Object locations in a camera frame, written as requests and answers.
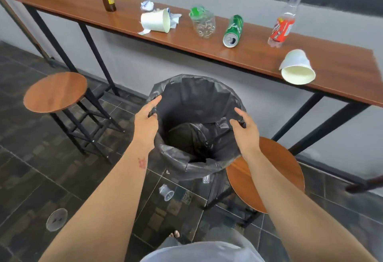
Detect person's left hand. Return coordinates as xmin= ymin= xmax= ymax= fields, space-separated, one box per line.
xmin=133 ymin=95 xmax=162 ymax=153

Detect person's right hand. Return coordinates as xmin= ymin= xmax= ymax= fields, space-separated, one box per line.
xmin=229 ymin=107 xmax=261 ymax=161

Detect black trash bag bin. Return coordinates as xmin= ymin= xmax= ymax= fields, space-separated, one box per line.
xmin=146 ymin=74 xmax=248 ymax=181

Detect person's left forearm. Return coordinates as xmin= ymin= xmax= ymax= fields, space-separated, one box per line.
xmin=38 ymin=144 xmax=151 ymax=262

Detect person's right forearm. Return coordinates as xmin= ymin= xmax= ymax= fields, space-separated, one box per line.
xmin=245 ymin=150 xmax=378 ymax=262

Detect round wooden stool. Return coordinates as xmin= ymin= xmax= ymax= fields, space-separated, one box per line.
xmin=23 ymin=71 xmax=125 ymax=164
xmin=204 ymin=137 xmax=306 ymax=228

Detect clear plastic cup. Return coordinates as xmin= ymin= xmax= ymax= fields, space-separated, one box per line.
xmin=158 ymin=184 xmax=175 ymax=202

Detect wide white paper bowl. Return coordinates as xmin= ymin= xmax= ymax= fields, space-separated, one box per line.
xmin=278 ymin=49 xmax=316 ymax=85

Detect green drink can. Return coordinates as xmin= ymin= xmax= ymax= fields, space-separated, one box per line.
xmin=222 ymin=15 xmax=244 ymax=48

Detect white paper cup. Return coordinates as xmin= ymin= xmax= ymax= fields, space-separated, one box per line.
xmin=140 ymin=8 xmax=171 ymax=34

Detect clear plastic jar green lid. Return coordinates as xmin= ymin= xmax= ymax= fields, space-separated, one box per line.
xmin=189 ymin=6 xmax=216 ymax=39

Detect clear plastic bottle red label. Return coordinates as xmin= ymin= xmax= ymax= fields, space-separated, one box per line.
xmin=267 ymin=0 xmax=306 ymax=48

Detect long wooden bar table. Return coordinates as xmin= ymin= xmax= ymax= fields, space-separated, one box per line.
xmin=12 ymin=0 xmax=383 ymax=181

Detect person's grey shirt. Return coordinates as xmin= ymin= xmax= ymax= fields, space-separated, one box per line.
xmin=140 ymin=226 xmax=266 ymax=262

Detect round grey floor lid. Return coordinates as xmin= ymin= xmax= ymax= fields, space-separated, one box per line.
xmin=45 ymin=208 xmax=68 ymax=232

